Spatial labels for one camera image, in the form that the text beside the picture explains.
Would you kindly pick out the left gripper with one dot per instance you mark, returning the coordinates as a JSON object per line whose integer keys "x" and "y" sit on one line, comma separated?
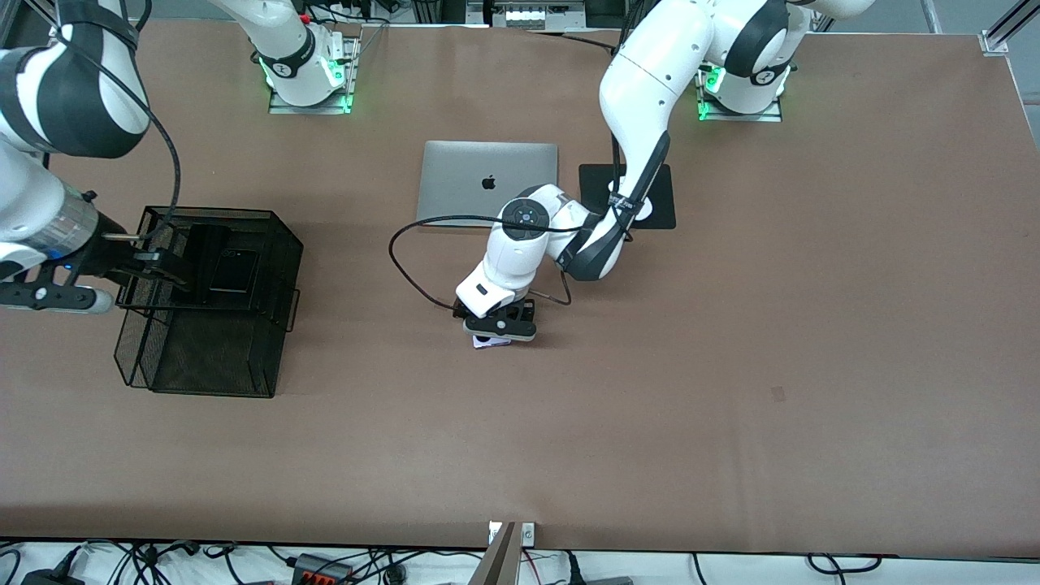
{"x": 520, "y": 309}

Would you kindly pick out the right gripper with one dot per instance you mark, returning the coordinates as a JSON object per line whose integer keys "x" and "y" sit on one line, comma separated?
{"x": 111, "y": 247}

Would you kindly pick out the lavender flip phone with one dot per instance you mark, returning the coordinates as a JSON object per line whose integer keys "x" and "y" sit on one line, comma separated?
{"x": 491, "y": 344}

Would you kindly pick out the black slab smartphone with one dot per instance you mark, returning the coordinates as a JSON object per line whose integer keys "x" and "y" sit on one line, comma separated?
{"x": 199, "y": 242}

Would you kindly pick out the black flip phone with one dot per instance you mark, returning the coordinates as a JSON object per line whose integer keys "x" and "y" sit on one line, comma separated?
{"x": 234, "y": 272}

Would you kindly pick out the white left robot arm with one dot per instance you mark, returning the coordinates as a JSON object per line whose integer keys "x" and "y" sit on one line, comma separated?
{"x": 650, "y": 73}

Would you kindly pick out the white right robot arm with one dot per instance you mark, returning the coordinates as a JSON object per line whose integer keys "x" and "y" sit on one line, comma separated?
{"x": 284, "y": 49}

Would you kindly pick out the black mesh two-tier tray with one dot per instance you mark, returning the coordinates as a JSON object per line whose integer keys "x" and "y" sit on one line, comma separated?
{"x": 211, "y": 357}

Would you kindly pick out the silver laptop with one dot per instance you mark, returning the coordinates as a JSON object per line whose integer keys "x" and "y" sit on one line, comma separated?
{"x": 463, "y": 175}

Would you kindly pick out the black mouse pad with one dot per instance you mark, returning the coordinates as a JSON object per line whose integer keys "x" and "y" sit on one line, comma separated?
{"x": 591, "y": 185}

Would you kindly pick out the white computer mouse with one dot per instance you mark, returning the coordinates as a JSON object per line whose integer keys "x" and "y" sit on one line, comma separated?
{"x": 644, "y": 213}

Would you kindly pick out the black power strip orange switches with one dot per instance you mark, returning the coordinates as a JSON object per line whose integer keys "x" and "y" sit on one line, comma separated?
{"x": 321, "y": 573}

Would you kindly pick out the black power adapter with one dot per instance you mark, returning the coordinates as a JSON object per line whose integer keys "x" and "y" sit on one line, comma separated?
{"x": 49, "y": 578}

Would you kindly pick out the aluminium profile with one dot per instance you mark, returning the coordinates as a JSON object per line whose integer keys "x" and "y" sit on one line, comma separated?
{"x": 995, "y": 39}

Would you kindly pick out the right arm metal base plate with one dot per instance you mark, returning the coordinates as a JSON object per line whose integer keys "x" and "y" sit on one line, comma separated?
{"x": 280, "y": 107}

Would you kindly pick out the white metal bracket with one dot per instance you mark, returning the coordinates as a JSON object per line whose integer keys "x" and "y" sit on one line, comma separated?
{"x": 526, "y": 535}

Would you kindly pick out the grey camera stand post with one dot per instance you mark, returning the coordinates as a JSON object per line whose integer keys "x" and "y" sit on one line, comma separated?
{"x": 500, "y": 565}

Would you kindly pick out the metal frame with white connectors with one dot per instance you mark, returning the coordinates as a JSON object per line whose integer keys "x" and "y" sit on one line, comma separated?
{"x": 528, "y": 15}

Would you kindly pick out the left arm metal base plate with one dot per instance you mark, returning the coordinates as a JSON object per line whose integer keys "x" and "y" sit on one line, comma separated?
{"x": 768, "y": 116}

